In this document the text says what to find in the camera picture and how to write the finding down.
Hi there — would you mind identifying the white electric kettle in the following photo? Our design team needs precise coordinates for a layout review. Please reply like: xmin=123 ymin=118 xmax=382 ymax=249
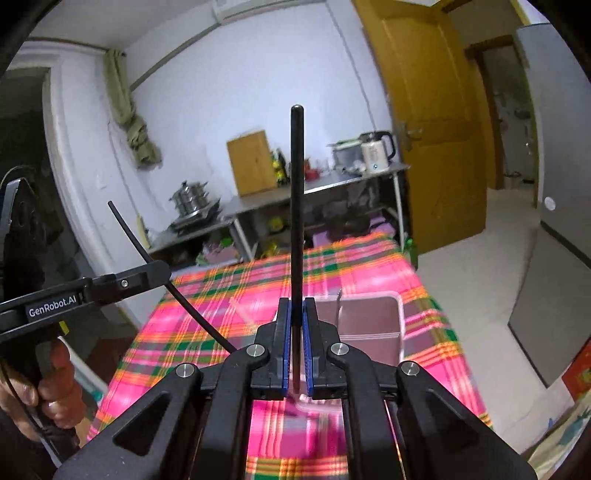
xmin=359 ymin=130 xmax=399 ymax=175

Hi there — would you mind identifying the red box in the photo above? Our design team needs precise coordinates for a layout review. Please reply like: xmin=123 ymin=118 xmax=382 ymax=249
xmin=560 ymin=340 xmax=591 ymax=401

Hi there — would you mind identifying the pink utensil holder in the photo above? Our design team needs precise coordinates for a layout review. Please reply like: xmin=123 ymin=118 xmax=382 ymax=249
xmin=302 ymin=291 xmax=406 ymax=367

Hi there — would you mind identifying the white air conditioner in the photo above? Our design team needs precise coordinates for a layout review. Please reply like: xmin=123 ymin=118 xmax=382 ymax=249
xmin=213 ymin=0 xmax=325 ymax=25

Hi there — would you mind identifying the grey refrigerator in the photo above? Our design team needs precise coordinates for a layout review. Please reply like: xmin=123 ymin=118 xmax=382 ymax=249
xmin=508 ymin=23 xmax=591 ymax=389

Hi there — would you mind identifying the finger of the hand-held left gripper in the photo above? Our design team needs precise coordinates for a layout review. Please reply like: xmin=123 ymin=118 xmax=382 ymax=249
xmin=85 ymin=260 xmax=172 ymax=306

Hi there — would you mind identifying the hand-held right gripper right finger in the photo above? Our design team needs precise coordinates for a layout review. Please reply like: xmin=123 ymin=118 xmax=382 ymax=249
xmin=302 ymin=298 xmax=539 ymax=480

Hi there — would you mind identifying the pink plaid tablecloth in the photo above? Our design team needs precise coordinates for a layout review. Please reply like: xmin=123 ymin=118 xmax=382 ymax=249
xmin=88 ymin=231 xmax=492 ymax=480

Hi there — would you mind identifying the yellow wooden door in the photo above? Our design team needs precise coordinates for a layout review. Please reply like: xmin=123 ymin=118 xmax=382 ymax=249
xmin=353 ymin=0 xmax=491 ymax=256

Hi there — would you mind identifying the person's left hand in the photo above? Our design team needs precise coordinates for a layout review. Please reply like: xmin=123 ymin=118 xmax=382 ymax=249
xmin=0 ymin=343 xmax=87 ymax=440

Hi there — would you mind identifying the steel steamer pot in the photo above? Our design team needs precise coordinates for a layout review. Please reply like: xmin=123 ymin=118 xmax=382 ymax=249
xmin=168 ymin=181 xmax=211 ymax=217

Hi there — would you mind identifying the metal door handle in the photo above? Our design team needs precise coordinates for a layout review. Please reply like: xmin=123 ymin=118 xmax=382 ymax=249
xmin=394 ymin=121 xmax=424 ymax=149

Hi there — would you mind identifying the wooden cutting board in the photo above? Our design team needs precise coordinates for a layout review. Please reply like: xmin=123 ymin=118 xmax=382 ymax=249
xmin=226 ymin=130 xmax=279 ymax=197

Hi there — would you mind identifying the pink basket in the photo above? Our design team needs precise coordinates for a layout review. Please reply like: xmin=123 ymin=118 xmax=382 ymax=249
xmin=198 ymin=244 xmax=237 ymax=267

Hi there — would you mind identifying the black chopstick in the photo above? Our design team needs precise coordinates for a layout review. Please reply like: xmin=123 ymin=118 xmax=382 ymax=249
xmin=290 ymin=105 xmax=304 ymax=394
xmin=108 ymin=200 xmax=237 ymax=354

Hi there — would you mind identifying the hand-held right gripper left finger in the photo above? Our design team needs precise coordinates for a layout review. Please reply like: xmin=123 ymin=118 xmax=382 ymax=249
xmin=53 ymin=298 xmax=296 ymax=480

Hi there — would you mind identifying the tall steel table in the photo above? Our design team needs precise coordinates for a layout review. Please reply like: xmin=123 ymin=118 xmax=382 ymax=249
xmin=221 ymin=164 xmax=413 ymax=265

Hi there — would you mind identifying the black induction cooker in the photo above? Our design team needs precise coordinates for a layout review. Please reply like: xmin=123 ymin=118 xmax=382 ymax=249
xmin=170 ymin=203 xmax=223 ymax=230

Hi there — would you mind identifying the wooden door frame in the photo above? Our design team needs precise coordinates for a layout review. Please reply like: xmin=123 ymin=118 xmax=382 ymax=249
xmin=465 ymin=36 xmax=514 ymax=191

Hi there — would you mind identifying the green hanging cloth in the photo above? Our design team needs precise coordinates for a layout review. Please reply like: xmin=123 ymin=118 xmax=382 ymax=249
xmin=103 ymin=48 xmax=163 ymax=170

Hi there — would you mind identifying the wall cable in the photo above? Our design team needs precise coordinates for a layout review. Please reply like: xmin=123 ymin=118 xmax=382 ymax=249
xmin=329 ymin=0 xmax=394 ymax=131

